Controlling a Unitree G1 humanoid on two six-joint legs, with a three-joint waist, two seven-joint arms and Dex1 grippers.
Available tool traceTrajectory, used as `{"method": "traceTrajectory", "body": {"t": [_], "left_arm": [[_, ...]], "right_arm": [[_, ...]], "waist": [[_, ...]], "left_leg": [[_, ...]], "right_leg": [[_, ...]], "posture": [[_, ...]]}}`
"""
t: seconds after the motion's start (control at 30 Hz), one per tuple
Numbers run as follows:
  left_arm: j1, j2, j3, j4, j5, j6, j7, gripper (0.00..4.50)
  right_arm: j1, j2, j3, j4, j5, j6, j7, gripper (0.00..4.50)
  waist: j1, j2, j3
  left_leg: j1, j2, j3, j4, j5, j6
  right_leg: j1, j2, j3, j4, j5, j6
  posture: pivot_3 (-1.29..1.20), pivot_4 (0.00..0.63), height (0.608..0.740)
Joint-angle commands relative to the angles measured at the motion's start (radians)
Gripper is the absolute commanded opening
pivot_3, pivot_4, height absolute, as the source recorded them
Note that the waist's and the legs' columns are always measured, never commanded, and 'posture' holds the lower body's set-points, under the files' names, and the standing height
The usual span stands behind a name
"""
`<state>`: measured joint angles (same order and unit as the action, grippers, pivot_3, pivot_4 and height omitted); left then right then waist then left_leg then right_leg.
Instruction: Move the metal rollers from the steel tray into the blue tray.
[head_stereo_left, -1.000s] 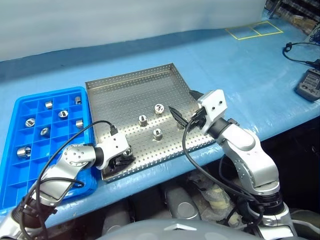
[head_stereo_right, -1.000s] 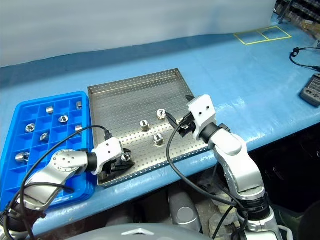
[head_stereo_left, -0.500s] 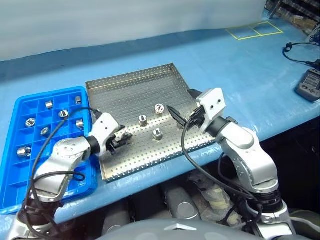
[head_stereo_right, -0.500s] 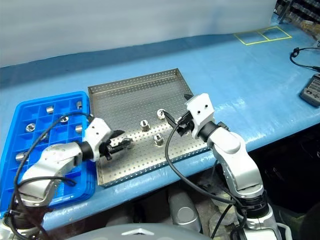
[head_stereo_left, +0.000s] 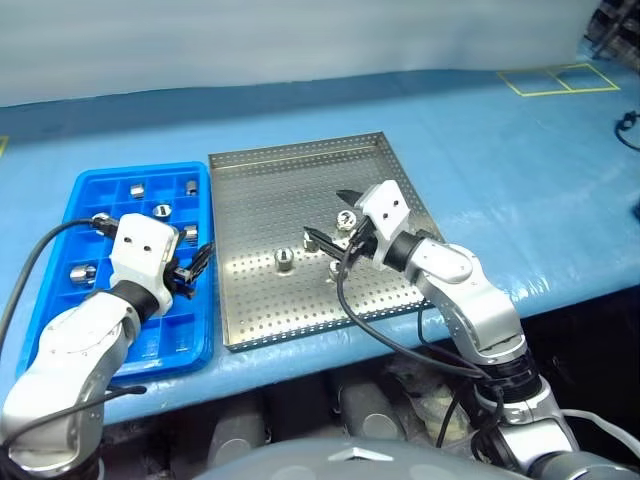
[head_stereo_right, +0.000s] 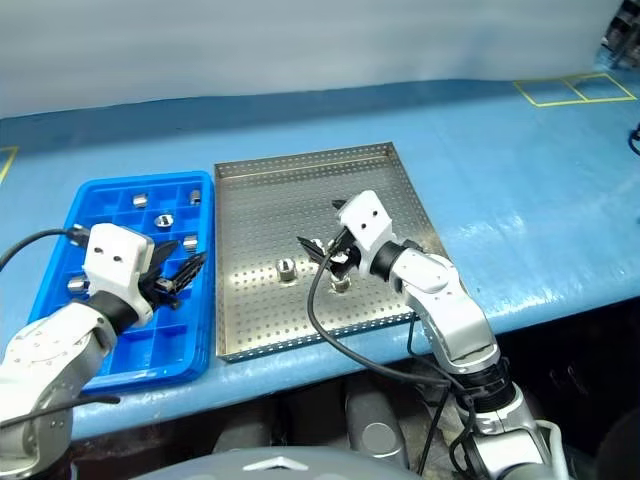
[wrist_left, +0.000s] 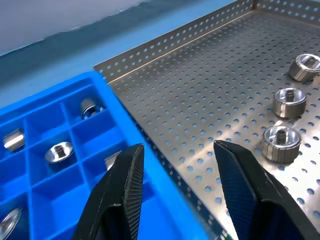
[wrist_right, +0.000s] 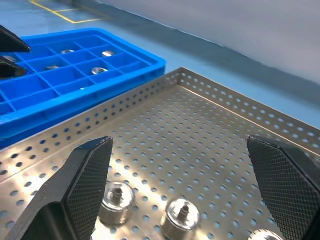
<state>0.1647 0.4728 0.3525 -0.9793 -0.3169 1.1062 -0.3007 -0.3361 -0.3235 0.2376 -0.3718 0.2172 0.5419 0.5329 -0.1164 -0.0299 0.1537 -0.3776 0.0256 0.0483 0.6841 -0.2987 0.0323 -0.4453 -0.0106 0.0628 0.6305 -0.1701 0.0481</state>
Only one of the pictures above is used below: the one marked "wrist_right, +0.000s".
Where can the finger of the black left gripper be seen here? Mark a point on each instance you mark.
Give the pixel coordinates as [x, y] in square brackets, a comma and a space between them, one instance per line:
[10, 70]
[11, 42]

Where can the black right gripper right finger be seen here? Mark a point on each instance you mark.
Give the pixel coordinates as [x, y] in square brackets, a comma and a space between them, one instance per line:
[287, 190]

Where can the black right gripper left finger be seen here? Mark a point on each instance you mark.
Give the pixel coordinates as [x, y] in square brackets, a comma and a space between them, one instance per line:
[75, 190]

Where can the blue plastic compartment tray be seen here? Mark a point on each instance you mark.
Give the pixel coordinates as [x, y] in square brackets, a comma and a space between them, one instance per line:
[25, 86]

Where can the metal roller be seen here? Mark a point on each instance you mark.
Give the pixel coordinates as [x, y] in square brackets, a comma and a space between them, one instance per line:
[99, 70]
[180, 220]
[52, 67]
[67, 51]
[108, 53]
[116, 205]
[265, 235]

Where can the perforated steel tray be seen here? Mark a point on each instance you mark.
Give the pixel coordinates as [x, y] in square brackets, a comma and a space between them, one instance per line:
[187, 140]

